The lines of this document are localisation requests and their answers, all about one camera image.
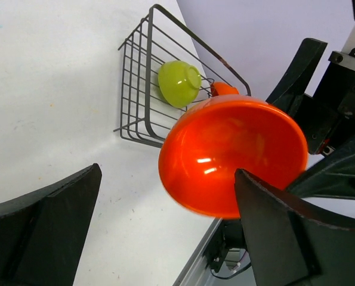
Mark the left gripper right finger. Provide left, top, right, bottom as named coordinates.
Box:
left=234, top=169, right=355, bottom=285

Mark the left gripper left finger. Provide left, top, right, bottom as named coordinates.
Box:
left=0, top=163, right=102, bottom=285

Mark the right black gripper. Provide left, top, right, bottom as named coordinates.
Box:
left=266, top=38, right=355, bottom=200

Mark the dark wire dish rack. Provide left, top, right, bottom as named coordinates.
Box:
left=115, top=4, right=251, bottom=148

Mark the red-orange plastic bowl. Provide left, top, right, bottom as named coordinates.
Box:
left=210, top=82, right=239, bottom=97

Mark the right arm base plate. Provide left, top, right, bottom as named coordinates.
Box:
left=203, top=219, right=252, bottom=281

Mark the aluminium frame rail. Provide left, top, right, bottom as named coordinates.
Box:
left=172, top=219, right=255, bottom=286

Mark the lime green bowl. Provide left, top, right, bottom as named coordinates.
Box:
left=158, top=60, right=202, bottom=108

